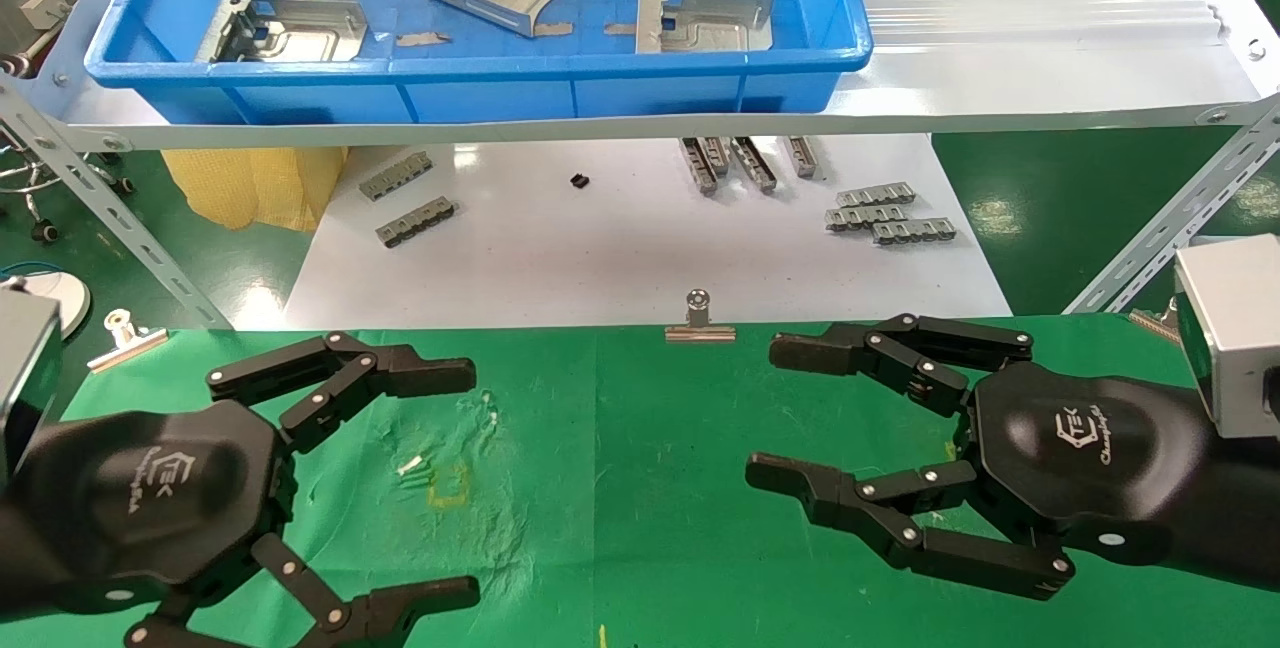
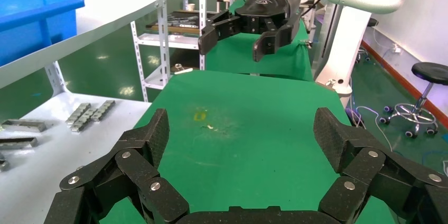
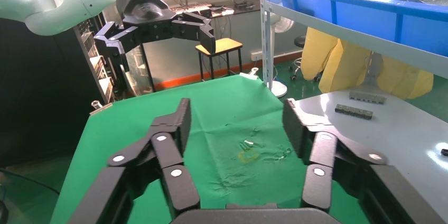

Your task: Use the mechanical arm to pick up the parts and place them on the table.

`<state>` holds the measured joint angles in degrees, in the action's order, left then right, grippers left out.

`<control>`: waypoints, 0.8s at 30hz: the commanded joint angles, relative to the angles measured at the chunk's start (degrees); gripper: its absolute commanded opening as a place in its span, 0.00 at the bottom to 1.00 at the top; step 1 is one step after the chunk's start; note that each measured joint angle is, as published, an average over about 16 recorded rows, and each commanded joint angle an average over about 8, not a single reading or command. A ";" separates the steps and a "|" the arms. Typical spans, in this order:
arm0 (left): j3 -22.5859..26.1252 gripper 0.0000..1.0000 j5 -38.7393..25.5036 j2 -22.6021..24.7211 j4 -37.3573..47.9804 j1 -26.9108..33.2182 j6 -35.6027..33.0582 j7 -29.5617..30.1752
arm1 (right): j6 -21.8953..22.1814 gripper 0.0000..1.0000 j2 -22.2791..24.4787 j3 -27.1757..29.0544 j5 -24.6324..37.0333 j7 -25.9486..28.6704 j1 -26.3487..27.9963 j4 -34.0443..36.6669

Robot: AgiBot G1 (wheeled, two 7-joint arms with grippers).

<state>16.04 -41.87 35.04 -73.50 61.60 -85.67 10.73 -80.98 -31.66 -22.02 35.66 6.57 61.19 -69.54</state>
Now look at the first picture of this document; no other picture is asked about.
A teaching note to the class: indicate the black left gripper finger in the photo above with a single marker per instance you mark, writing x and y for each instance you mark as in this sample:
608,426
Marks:
420,373

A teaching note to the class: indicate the blue plastic tray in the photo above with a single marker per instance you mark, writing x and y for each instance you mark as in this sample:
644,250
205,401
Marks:
500,98

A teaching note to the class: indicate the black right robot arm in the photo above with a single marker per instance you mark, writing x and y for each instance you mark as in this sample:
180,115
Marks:
1255,508

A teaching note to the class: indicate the grey tape strip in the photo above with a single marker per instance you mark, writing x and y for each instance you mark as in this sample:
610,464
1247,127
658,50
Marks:
620,28
553,29
421,38

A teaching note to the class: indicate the grey slotted metal strip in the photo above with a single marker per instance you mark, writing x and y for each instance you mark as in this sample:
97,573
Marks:
860,218
875,195
395,176
915,231
415,222

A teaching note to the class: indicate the grey metal rail piece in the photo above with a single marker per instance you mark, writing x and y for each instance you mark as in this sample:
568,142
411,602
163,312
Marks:
717,153
753,163
700,173
803,156

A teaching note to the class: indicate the white metal rack shelf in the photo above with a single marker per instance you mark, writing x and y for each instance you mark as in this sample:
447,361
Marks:
1000,88

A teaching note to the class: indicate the small grey box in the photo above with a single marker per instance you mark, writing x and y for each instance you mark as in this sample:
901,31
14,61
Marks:
43,8

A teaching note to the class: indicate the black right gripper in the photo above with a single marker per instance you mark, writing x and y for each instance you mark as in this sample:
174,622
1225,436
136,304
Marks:
1090,458

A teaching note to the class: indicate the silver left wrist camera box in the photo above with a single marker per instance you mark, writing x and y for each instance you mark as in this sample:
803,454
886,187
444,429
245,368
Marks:
25,368

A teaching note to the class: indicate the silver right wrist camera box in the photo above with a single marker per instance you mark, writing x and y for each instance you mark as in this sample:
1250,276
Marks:
1240,328

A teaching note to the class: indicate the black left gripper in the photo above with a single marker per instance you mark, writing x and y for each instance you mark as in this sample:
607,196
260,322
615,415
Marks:
150,498

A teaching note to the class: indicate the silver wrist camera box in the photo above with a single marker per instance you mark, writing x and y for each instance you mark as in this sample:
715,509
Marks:
1240,328
25,368

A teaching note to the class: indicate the green cloth mat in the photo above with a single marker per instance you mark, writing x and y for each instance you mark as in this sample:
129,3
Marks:
650,488

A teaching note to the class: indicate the small white scrap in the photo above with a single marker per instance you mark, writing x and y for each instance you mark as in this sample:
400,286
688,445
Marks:
410,466

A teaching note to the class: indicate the white round base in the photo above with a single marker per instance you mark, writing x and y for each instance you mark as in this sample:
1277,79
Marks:
55,293

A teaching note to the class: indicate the perforated grey rack strut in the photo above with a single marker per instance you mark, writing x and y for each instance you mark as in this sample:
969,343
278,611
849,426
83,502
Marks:
1170,218
110,213

